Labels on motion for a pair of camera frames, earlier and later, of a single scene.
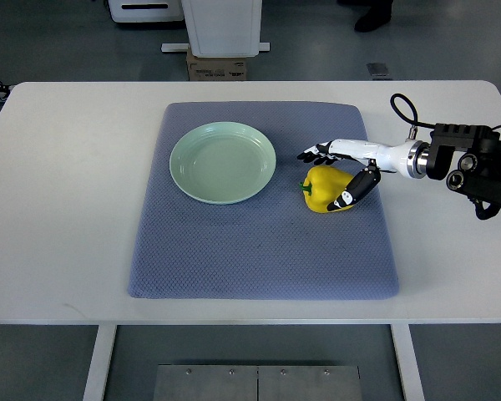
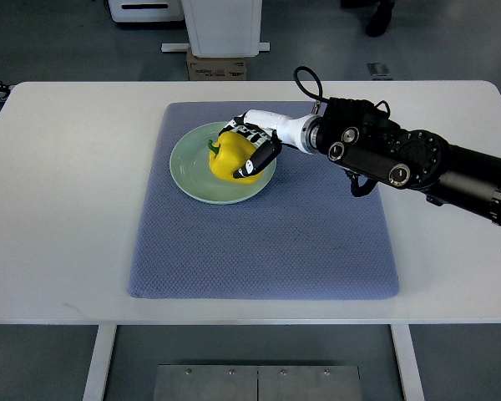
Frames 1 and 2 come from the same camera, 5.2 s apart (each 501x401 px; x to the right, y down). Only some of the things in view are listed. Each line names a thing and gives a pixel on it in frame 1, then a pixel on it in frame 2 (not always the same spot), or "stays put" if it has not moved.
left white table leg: [95, 386] stays put
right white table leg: [408, 363] stays put
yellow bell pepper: [322, 185] -> [230, 152]
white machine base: [221, 28] stays put
